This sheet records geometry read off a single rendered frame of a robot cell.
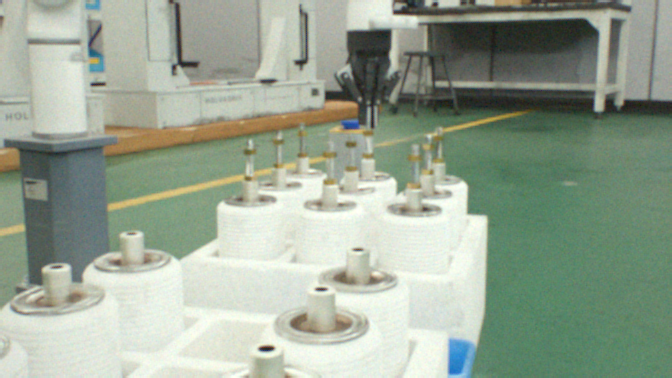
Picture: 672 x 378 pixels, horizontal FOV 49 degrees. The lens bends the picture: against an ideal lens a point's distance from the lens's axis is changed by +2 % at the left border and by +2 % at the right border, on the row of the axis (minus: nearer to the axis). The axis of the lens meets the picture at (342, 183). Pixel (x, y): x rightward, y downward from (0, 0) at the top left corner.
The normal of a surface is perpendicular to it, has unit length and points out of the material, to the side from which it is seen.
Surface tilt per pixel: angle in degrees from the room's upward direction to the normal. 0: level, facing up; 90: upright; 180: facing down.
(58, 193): 88
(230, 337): 90
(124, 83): 90
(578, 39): 90
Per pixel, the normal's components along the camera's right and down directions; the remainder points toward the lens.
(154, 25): 0.85, 0.09
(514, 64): -0.52, 0.15
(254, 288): -0.26, 0.18
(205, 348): 0.97, 0.05
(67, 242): 0.24, 0.18
